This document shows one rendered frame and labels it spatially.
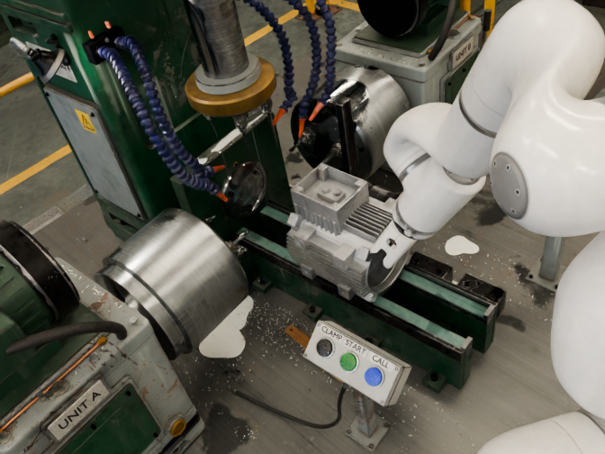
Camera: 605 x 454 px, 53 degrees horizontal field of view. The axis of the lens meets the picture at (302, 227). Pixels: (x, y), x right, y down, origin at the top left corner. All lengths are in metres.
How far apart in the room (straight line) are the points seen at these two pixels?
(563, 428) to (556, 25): 0.42
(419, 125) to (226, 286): 0.53
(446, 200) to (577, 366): 0.36
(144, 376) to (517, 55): 0.81
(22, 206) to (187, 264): 2.48
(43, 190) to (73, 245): 1.78
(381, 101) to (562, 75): 0.98
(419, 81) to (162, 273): 0.78
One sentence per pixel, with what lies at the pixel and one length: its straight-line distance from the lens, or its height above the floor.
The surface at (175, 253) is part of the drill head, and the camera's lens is 1.15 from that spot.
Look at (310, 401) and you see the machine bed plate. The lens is 1.32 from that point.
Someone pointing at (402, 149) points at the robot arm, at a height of 1.37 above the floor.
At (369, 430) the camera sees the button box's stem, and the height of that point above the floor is 0.83.
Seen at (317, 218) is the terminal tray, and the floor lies 1.10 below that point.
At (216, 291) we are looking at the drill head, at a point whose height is 1.07.
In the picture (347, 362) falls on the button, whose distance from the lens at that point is 1.03.
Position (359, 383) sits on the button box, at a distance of 1.03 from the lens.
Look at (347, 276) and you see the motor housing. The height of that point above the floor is 1.03.
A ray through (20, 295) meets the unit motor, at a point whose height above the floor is 1.31.
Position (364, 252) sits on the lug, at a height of 1.09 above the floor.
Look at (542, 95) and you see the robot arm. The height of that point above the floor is 1.66.
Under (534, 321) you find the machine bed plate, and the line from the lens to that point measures 1.43.
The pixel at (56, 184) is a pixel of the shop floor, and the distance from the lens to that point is 3.61.
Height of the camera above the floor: 1.93
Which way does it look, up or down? 43 degrees down
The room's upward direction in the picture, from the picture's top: 12 degrees counter-clockwise
